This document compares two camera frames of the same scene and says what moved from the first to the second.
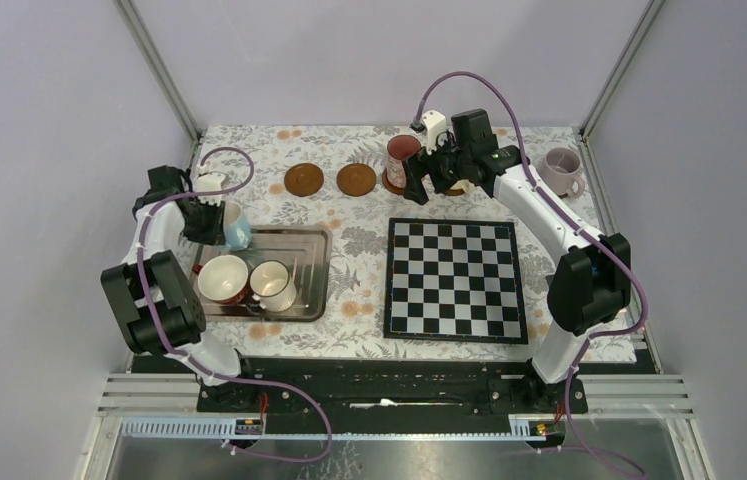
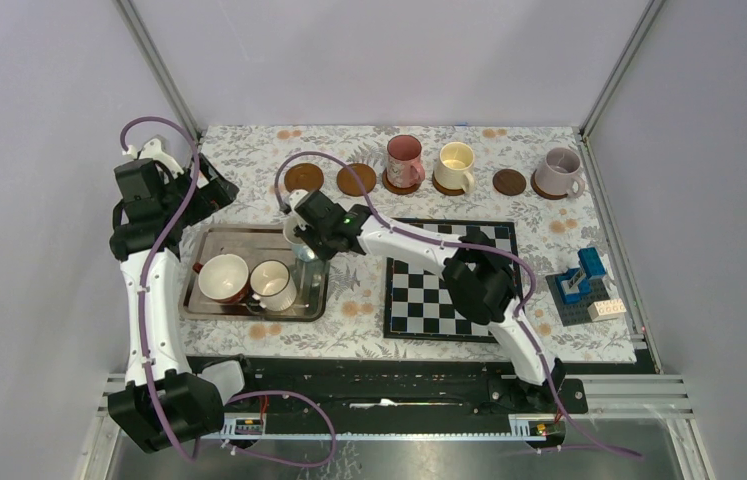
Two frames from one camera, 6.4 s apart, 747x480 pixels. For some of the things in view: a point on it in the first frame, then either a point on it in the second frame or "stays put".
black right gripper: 417,166 -> 305,233
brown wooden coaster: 356,179 stays put
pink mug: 399,147 stays put
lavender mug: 560,168 stays put
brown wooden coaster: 389,185 stays put
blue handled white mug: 236,226 -> 300,249
